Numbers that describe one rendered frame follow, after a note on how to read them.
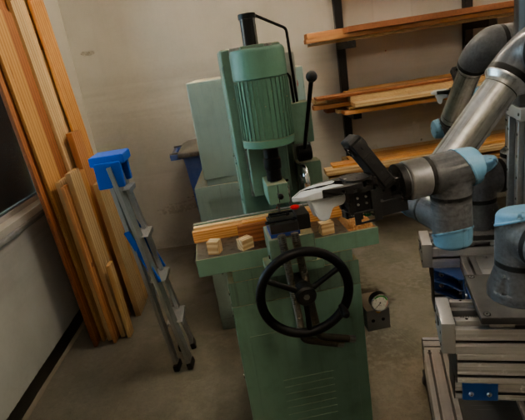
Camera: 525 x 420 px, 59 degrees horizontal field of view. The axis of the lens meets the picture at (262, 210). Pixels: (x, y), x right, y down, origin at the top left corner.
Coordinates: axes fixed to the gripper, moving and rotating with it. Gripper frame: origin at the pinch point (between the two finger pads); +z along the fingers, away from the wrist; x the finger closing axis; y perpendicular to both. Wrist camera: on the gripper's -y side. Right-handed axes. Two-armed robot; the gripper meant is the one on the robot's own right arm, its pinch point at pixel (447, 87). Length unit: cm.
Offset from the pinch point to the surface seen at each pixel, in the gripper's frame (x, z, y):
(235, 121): -91, -36, -16
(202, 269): -113, -72, 22
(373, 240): -57, -66, 31
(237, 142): -93, -36, -8
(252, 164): -89, -45, -1
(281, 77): -72, -58, -27
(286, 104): -73, -58, -19
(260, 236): -93, -63, 20
